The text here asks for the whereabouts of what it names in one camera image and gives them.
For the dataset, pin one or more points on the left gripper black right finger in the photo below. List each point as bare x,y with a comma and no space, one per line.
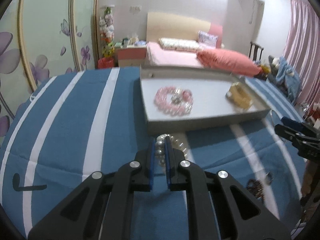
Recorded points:
218,206

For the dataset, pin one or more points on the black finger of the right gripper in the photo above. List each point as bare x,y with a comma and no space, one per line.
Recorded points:
297,123
287,132

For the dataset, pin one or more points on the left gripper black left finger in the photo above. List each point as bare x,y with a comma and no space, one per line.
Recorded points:
101,206

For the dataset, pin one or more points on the blue plush blanket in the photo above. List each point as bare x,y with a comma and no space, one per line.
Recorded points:
288,76

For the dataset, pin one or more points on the gold wristwatch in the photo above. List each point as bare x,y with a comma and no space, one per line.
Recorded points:
238,96

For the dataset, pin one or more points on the pink curtain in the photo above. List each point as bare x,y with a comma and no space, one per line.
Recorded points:
302,49

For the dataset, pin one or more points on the dark wooden chair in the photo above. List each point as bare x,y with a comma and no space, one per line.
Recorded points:
255,51

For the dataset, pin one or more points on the blue white striped cloth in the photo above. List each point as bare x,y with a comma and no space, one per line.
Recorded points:
75,124

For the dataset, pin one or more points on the folded salmon duvet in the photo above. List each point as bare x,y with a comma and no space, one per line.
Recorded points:
228,60

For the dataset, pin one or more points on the purple patterned pillow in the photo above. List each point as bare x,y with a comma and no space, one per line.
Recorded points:
207,39

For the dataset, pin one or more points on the grey cardboard tray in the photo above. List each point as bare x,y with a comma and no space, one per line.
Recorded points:
210,109

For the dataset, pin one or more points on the white floral pillow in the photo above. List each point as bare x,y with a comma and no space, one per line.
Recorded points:
179,45

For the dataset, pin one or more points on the pink bed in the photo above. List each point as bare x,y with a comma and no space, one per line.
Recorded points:
156,56

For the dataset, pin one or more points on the red waste bin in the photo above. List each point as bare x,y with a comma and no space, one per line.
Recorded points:
105,62

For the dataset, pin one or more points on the pink beige nightstand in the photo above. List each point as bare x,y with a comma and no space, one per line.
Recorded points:
131,56

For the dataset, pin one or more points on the beige pink headboard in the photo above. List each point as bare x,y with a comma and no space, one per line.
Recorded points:
160,24

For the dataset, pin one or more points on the floral sliding wardrobe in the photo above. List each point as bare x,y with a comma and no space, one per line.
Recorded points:
41,39

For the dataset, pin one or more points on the stack of plush toys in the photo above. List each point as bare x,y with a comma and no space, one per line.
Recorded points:
106,27

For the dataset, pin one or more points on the wall power socket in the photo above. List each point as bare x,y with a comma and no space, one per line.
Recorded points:
136,8

